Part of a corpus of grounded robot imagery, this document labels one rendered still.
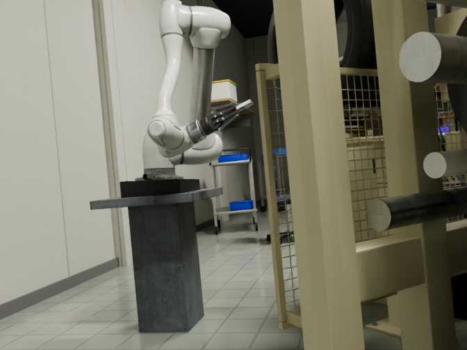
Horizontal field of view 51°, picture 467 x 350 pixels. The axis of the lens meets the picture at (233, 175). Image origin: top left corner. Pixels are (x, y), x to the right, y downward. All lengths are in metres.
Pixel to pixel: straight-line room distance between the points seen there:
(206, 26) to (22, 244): 1.86
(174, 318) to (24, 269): 1.30
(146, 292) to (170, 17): 1.27
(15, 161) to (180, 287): 1.51
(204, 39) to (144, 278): 1.15
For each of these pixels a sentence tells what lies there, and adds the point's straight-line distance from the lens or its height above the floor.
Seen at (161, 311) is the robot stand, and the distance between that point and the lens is 2.41.
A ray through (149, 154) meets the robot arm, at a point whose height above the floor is 0.85.
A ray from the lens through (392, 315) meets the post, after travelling 2.26.
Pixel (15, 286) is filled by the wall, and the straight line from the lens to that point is 3.32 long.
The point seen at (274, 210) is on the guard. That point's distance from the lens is 1.28.
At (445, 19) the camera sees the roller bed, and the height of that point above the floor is 1.18.
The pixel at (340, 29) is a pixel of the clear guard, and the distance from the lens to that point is 2.72.
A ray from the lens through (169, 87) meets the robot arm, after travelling 2.06.
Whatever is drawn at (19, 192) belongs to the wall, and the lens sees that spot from 3.37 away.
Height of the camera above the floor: 0.72
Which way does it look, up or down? level
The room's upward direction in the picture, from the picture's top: 5 degrees counter-clockwise
